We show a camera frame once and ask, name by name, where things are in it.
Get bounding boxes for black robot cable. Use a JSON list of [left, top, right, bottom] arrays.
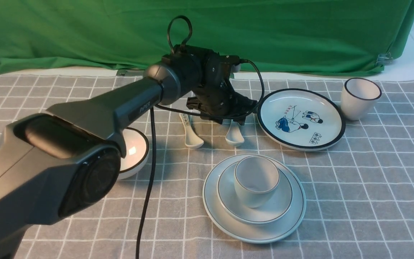
[[135, 15, 265, 259]]

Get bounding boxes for illustrated black-rimmed plate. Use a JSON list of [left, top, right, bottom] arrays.
[[257, 88, 346, 151]]

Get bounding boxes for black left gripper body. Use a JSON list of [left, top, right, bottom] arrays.
[[187, 49, 258, 126]]

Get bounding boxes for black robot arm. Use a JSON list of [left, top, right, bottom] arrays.
[[0, 46, 256, 259]]

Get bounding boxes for black-rimmed white bowl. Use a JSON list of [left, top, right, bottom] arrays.
[[117, 127, 150, 180]]

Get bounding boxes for white spoon with lettering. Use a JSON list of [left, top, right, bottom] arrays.
[[179, 113, 204, 149]]

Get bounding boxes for black-rimmed white cup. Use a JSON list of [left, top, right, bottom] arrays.
[[340, 78, 382, 120]]

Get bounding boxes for large plain white plate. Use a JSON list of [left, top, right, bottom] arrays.
[[202, 154, 307, 244]]

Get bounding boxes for metal clamp on backdrop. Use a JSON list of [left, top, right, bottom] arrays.
[[375, 52, 394, 66]]

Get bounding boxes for plain white ceramic spoon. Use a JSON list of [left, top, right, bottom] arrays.
[[225, 120, 245, 146]]

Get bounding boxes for plain white cup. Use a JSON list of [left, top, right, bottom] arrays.
[[234, 155, 280, 208]]

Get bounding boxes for grey-rimmed shallow white bowl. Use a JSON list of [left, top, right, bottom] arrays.
[[217, 163, 293, 224]]

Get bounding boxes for green backdrop cloth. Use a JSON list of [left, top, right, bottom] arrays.
[[0, 0, 414, 77]]

